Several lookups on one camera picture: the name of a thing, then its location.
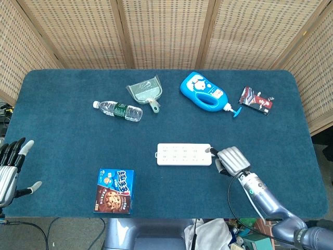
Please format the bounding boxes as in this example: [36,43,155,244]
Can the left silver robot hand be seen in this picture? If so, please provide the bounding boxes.
[0,137,43,208]

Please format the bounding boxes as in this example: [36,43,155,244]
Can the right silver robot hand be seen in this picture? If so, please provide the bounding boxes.
[204,146,251,177]

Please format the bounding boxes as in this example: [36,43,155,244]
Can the white power strip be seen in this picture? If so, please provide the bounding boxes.
[155,143,213,166]

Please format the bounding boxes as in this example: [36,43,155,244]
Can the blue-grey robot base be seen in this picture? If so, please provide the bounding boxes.
[104,218,201,250]

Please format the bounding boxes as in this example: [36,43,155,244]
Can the black red card box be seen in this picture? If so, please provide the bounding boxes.
[238,86,276,116]

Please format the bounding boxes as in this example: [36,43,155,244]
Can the blue cartoon detergent bottle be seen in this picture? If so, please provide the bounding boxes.
[180,71,243,119]

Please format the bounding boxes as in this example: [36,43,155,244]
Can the blue table cloth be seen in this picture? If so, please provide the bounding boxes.
[3,68,329,219]

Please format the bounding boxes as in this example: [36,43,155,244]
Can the white cloth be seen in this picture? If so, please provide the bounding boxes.
[184,218,232,250]

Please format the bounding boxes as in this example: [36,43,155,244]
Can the blue cookie box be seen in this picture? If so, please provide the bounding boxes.
[93,168,135,215]

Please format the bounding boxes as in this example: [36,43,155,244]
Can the translucent green dustpan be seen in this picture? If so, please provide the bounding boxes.
[126,74,163,114]

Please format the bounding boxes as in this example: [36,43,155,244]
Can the clear plastic water bottle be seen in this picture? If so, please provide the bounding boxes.
[93,100,144,122]

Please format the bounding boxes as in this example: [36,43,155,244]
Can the woven bamboo folding screen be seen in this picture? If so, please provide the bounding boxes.
[0,0,333,136]

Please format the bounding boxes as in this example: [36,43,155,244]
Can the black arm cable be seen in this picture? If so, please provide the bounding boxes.
[227,170,296,247]

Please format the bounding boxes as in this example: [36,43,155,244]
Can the black floor cable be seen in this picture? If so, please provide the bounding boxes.
[0,217,106,250]

